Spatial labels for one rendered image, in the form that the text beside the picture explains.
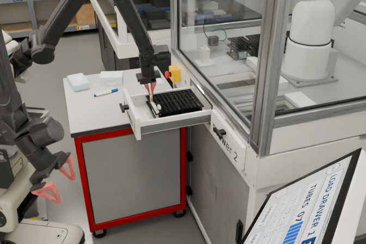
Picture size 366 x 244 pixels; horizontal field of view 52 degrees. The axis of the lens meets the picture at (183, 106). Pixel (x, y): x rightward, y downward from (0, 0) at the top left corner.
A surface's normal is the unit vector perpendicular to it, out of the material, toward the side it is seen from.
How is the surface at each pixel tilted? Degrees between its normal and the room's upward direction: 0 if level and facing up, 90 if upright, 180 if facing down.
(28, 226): 0
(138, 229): 0
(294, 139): 90
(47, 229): 0
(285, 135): 90
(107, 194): 90
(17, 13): 90
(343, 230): 40
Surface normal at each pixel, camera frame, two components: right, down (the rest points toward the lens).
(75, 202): 0.00, -0.87
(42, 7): 0.37, 0.46
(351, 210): 0.55, -0.50
